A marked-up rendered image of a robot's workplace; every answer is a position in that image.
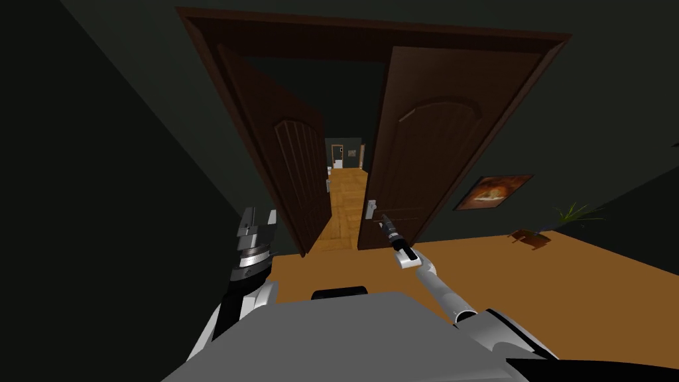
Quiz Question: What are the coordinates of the dark brown door leaf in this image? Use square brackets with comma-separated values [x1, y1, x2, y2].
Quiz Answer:
[216, 43, 334, 258]
[357, 45, 543, 251]

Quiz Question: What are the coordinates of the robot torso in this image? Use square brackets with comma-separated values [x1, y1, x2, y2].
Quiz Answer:
[160, 286, 515, 382]

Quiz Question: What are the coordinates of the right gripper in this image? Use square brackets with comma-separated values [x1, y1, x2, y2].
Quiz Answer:
[378, 212, 413, 253]

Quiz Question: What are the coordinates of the orange framed wall picture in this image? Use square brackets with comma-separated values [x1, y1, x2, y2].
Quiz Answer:
[453, 174, 535, 212]

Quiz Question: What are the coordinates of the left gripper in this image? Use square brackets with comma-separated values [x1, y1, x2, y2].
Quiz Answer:
[235, 206, 278, 251]

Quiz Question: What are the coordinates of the green potted plant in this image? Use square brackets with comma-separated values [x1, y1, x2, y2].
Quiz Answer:
[508, 201, 607, 251]

